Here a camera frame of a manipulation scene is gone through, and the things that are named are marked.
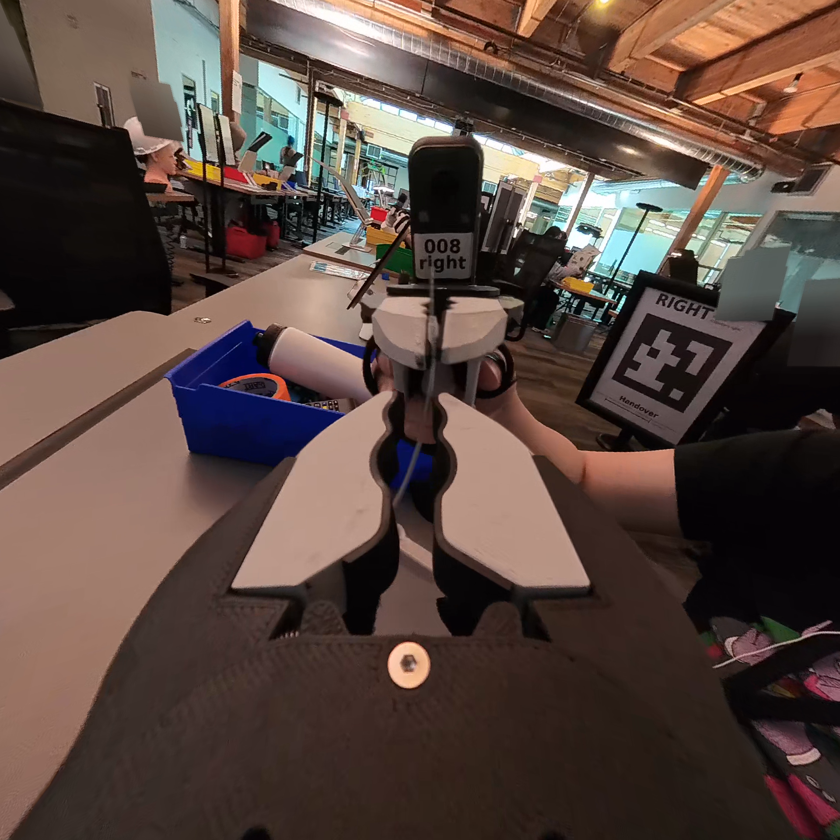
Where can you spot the framed black white marker sign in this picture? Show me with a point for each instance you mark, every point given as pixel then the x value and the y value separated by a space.
pixel 669 367

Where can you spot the green plastic bin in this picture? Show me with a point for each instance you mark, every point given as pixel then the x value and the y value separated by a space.
pixel 394 261

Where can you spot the black wall vent unit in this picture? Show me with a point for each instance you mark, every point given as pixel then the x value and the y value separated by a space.
pixel 804 178

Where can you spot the small grey calculator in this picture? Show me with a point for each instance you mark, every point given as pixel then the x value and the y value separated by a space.
pixel 328 405

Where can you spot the printed paper sheet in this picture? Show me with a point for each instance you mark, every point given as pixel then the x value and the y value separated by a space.
pixel 334 269

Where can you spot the person's colourful printed pants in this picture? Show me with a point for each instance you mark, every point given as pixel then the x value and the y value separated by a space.
pixel 794 761

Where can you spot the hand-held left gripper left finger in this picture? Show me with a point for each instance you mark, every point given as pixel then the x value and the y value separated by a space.
pixel 315 512

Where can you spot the red plastic bin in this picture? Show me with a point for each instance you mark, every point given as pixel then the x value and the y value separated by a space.
pixel 379 214

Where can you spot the black floor lamp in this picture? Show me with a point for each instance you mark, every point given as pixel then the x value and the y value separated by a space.
pixel 640 226

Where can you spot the person's right hand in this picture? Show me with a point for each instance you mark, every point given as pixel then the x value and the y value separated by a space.
pixel 518 420

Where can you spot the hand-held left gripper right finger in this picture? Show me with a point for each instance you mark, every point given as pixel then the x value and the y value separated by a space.
pixel 505 512

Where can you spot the white bottle with black cap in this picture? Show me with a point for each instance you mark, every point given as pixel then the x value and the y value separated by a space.
pixel 308 358

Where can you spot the black rod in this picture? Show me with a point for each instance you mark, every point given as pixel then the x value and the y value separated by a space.
pixel 377 274

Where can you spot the blue plastic bin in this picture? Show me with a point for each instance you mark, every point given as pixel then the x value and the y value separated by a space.
pixel 229 420

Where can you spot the grey metal trash can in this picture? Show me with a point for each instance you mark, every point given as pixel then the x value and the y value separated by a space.
pixel 574 334

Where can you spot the yellow plastic bin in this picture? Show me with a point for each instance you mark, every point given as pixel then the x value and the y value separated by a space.
pixel 380 236

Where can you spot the black mesh office chair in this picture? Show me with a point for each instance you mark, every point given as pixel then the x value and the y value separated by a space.
pixel 72 216

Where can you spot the orange tape roll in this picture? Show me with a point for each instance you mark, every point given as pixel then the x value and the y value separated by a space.
pixel 256 386

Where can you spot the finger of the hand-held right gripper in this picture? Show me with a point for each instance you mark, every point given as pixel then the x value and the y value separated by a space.
pixel 403 331
pixel 472 328

